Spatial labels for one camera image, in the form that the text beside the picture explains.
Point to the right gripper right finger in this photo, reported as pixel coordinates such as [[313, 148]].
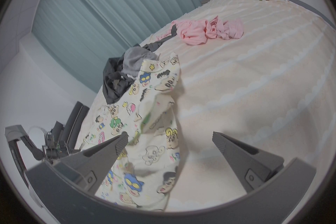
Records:
[[244, 169]]

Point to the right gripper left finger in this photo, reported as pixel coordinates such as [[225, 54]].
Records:
[[84, 174]]

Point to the white printed pyjama top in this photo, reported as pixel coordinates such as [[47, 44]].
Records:
[[147, 160]]

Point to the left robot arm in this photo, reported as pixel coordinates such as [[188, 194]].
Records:
[[53, 150]]

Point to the bed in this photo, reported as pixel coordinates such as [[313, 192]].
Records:
[[249, 73]]

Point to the black garment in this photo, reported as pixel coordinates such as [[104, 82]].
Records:
[[112, 86]]

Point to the grey knit garment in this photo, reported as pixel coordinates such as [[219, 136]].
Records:
[[136, 60]]

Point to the pink garment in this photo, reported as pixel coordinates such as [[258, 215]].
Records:
[[194, 34]]

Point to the dark grey garment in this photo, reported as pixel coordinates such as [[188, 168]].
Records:
[[157, 44]]

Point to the blue-green curtain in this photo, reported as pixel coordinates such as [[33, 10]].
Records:
[[105, 7]]

